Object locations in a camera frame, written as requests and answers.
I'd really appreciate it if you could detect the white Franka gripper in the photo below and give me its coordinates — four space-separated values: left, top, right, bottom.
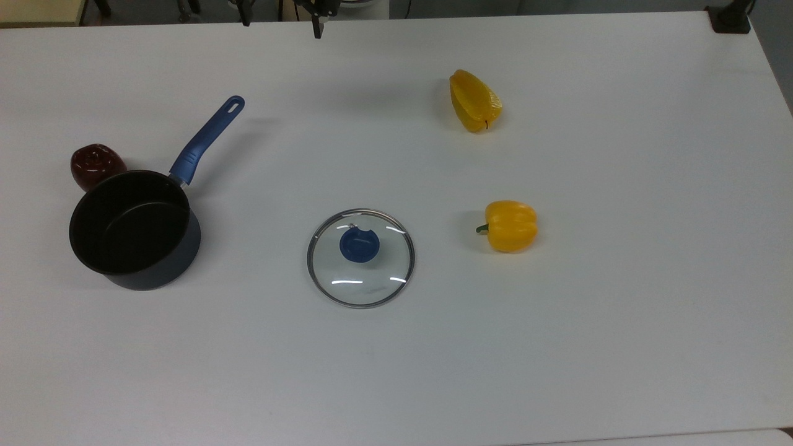
238 0 340 40

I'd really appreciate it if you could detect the yellow bell pepper green stem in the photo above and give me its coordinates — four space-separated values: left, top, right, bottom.
476 200 538 253

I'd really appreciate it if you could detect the dark saucepan with blue handle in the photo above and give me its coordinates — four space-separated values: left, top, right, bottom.
68 95 246 291

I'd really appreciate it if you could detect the light wooden furniture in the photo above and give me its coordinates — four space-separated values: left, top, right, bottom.
0 0 86 27

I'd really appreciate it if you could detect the dark red apple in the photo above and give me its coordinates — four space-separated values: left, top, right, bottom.
70 144 128 192

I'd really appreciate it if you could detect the black clamp mount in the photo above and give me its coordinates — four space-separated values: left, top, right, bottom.
706 0 754 34

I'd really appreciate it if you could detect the glass lid with blue knob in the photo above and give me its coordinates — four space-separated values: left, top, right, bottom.
307 208 416 309

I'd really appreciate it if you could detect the yellow star fruit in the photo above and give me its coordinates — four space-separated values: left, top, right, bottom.
449 69 503 133

